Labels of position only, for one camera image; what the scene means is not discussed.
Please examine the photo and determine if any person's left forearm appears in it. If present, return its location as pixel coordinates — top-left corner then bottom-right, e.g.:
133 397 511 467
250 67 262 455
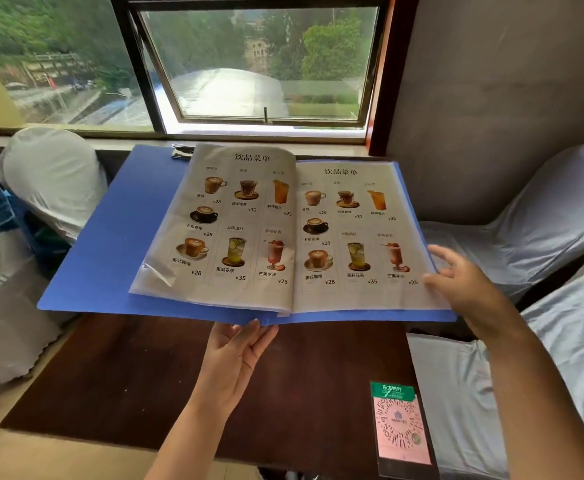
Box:
144 401 239 480

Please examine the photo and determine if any blue chair sash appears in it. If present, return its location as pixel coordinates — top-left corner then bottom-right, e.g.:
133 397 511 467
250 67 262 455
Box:
0 187 73 276

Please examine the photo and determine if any open window sash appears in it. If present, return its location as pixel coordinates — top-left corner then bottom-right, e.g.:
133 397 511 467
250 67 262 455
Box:
128 0 389 129

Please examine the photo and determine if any pink code sign stand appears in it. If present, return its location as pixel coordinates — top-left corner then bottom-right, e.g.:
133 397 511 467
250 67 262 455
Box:
369 380 440 480

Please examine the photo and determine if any grey window sill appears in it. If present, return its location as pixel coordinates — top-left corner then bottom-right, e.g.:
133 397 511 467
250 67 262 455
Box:
0 136 371 159

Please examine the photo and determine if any person's left hand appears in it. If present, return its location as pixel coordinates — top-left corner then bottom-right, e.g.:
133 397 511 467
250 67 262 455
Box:
191 319 279 421

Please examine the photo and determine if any dark window frame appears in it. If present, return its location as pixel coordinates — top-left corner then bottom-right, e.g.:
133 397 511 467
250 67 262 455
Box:
0 0 421 156

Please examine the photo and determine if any blue drinks menu folder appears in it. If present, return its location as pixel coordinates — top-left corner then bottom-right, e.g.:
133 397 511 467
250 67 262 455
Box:
37 142 457 327

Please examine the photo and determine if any person's right forearm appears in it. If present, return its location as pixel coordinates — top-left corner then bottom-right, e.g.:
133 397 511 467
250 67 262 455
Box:
476 315 584 480

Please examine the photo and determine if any person's right hand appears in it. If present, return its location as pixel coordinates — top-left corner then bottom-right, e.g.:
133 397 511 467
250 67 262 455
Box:
422 245 521 341

